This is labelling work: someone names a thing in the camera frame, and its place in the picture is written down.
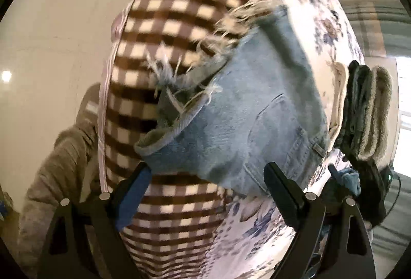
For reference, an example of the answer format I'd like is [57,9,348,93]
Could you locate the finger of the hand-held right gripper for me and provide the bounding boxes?
[328,163,362,200]

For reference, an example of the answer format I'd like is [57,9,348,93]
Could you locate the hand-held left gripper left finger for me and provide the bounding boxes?
[37,162,152,279]

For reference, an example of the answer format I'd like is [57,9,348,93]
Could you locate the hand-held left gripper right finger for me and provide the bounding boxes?
[263,162,377,279]

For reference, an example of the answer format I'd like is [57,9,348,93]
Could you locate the blue denim pants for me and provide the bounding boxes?
[134,0,330,198]

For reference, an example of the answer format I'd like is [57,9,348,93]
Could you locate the floral bed sheet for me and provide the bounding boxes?
[193,0,375,279]

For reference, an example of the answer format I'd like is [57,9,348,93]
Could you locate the grey fuzzy folded cloth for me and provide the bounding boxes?
[359,66,394,161]

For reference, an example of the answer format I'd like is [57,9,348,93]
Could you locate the dark knit folded cloth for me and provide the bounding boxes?
[340,60,373,158]

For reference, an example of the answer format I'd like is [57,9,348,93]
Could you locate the cream folded cloth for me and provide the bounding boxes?
[327,61,350,151]

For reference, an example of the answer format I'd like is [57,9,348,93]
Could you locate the grey hooded garment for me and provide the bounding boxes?
[17,83,108,279]

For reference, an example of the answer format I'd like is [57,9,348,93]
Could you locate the grey curtain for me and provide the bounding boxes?
[345,2,411,59]

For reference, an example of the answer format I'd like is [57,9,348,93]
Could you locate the brown checkered blanket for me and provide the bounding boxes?
[102,0,281,279]

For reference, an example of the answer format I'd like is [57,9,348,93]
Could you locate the black cable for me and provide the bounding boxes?
[377,174,402,228]

